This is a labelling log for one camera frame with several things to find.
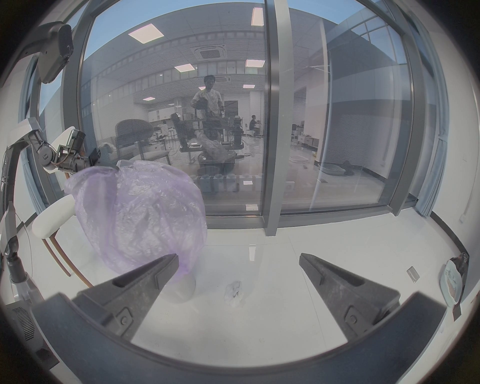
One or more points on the blue-grey curtain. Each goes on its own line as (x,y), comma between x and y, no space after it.
(431,131)

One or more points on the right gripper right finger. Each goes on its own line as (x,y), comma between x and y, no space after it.
(345,296)

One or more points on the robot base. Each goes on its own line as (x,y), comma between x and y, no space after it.
(26,318)

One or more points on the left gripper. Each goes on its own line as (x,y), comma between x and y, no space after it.
(88,159)

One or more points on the pale green printed object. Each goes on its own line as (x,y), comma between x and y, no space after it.
(453,281)

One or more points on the white trash bin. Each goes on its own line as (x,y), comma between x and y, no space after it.
(183,290)

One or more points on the white chair with wooden legs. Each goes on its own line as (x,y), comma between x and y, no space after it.
(52,219)

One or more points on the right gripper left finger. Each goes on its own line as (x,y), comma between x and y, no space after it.
(123,296)

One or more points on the purple plastic bag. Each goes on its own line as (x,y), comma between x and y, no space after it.
(142,213)

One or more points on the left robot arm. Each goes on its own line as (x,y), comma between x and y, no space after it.
(45,155)

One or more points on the crumpled white paper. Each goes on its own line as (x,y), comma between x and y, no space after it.
(234,294)

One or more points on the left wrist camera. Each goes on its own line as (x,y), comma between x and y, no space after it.
(78,139)

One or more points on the window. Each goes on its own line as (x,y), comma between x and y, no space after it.
(337,112)

